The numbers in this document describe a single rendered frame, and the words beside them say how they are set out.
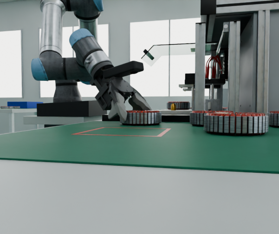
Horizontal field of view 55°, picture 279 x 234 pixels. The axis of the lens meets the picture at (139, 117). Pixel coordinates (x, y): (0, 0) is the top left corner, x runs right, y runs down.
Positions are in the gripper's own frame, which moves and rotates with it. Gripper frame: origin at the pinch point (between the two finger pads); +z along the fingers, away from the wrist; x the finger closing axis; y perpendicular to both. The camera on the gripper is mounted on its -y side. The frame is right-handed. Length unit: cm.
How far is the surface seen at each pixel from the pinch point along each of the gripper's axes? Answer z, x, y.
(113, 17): -381, -397, 153
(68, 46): -402, -352, 264
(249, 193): 26, 42, -28
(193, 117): 8.7, -2.3, -10.7
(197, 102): 2.0, -18.8, -8.3
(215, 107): 2.6, -36.4, -6.1
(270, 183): 26, 39, -29
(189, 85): -9.2, -33.6, -4.7
